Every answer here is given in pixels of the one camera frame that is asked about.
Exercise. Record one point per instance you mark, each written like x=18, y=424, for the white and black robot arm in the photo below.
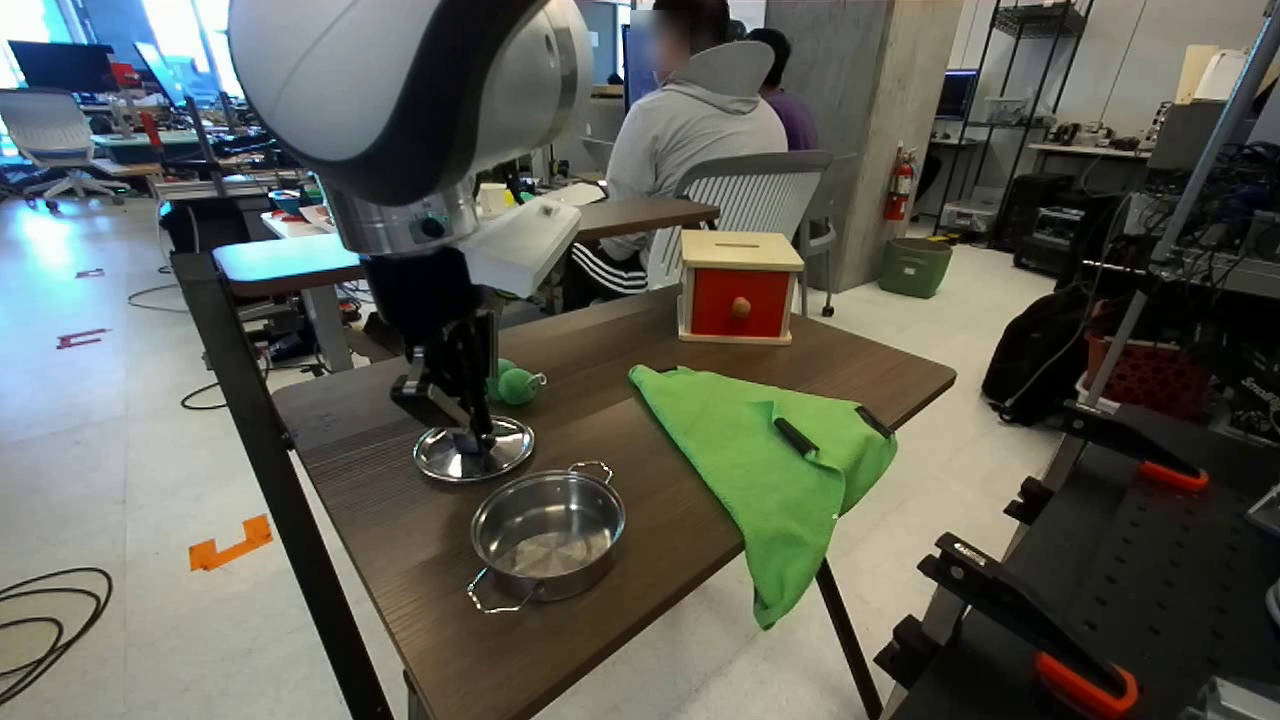
x=398, y=104

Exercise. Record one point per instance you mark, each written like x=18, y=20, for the silver pot with handles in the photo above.
x=547, y=537

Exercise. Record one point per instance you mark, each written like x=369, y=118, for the green storage bin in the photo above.
x=913, y=266

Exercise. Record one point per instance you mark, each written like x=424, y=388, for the red fire extinguisher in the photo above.
x=901, y=186

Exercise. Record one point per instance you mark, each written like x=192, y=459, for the red and wood toy box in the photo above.
x=737, y=285

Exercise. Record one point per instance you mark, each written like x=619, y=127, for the green cloth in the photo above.
x=786, y=464

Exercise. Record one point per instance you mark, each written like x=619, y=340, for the grey office chair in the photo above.
x=747, y=193

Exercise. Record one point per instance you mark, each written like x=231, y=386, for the black backpack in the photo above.
x=1037, y=356

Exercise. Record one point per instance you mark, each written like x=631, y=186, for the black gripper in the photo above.
x=446, y=330

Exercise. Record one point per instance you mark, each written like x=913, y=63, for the person in grey hoodie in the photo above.
x=707, y=104

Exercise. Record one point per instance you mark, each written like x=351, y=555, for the orange handled black clamp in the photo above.
x=1060, y=657

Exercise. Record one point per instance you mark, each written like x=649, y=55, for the green ball toy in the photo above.
x=515, y=386

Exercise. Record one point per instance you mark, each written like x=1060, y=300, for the black perforated breadboard table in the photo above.
x=1176, y=589

